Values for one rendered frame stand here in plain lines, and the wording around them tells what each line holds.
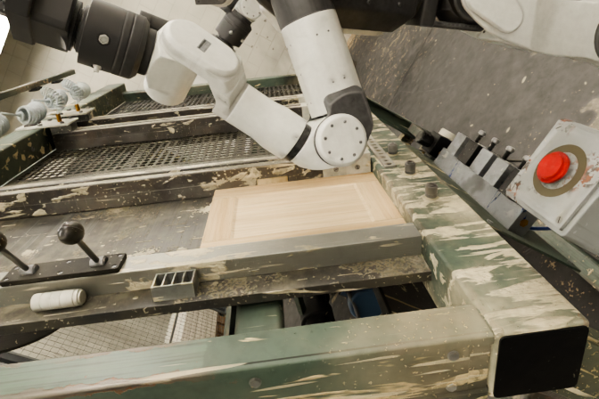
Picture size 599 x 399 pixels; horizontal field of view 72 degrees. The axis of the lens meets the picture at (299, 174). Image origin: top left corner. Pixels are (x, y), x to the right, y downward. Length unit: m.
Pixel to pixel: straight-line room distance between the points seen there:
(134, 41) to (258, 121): 0.19
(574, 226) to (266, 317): 0.46
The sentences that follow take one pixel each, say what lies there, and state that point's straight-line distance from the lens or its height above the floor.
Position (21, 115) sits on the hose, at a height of 1.85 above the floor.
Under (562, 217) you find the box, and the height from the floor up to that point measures 0.93.
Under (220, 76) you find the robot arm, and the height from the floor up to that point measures 1.33.
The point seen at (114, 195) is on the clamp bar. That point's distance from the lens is 1.14.
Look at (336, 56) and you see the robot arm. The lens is 0.64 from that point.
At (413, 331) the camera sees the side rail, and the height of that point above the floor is 0.99.
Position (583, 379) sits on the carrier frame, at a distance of 0.71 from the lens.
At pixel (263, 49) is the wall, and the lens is 6.24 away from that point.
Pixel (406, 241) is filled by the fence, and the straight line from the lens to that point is 0.77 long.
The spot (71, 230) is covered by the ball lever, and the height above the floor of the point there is 1.43.
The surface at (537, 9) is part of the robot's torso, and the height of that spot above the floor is 0.84.
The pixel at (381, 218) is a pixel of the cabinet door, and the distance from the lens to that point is 0.86.
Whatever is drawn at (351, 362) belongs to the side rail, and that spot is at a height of 1.05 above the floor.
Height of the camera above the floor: 1.32
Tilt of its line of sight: 14 degrees down
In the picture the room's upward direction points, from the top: 65 degrees counter-clockwise
